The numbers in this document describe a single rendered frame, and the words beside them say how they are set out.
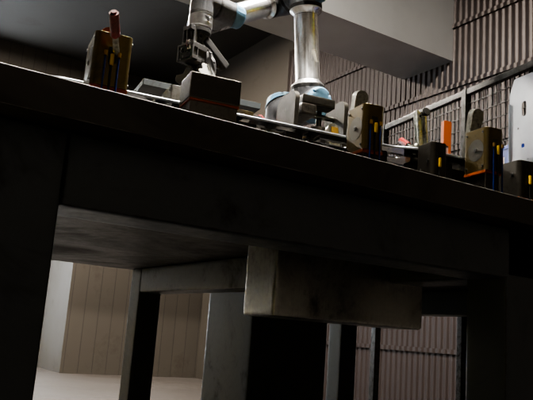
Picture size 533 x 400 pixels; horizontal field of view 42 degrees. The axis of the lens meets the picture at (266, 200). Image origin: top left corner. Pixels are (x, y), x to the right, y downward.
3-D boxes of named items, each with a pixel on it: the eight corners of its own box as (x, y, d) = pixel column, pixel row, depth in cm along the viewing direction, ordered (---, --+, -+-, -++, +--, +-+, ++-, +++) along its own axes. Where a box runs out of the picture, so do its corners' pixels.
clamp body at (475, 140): (492, 258, 172) (492, 122, 179) (460, 261, 182) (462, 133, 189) (512, 261, 174) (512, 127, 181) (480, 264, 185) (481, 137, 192)
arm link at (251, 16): (275, -11, 265) (179, 14, 233) (295, -22, 257) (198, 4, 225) (285, 18, 267) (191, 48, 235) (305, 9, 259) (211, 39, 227)
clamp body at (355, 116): (363, 242, 161) (370, 98, 168) (338, 247, 172) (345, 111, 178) (387, 245, 163) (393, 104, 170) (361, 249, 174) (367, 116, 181)
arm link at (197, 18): (201, 25, 221) (219, 18, 216) (200, 38, 220) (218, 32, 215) (183, 15, 215) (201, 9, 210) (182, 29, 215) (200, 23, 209)
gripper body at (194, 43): (175, 63, 211) (179, 27, 214) (196, 73, 218) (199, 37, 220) (192, 59, 206) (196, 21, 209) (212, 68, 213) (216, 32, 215)
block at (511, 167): (527, 264, 178) (527, 156, 184) (493, 267, 189) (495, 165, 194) (548, 267, 181) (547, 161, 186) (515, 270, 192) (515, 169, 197)
